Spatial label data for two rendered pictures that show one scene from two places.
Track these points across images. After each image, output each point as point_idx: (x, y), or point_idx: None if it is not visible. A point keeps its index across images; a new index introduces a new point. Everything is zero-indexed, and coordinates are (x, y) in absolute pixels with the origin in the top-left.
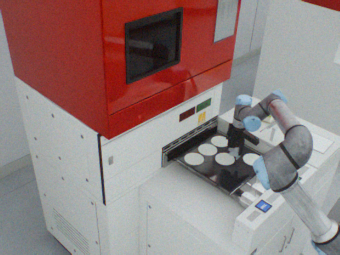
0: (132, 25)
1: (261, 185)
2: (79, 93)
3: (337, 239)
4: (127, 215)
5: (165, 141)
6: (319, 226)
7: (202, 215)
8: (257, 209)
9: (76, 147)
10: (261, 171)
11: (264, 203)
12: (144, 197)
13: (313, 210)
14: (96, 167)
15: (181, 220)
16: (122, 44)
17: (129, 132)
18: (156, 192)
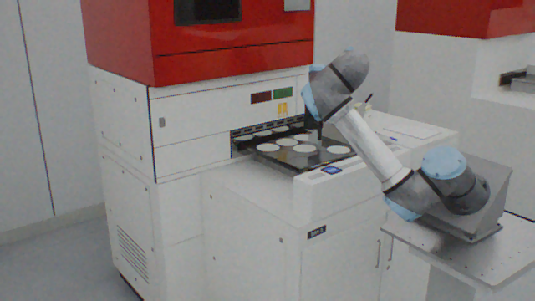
0: None
1: None
2: (132, 45)
3: (410, 182)
4: (186, 210)
5: (233, 123)
6: (384, 165)
7: (265, 194)
8: (323, 171)
9: (131, 119)
10: (306, 92)
11: (333, 168)
12: (206, 185)
13: (374, 143)
14: (147, 133)
15: (240, 199)
16: None
17: (184, 94)
18: (218, 177)
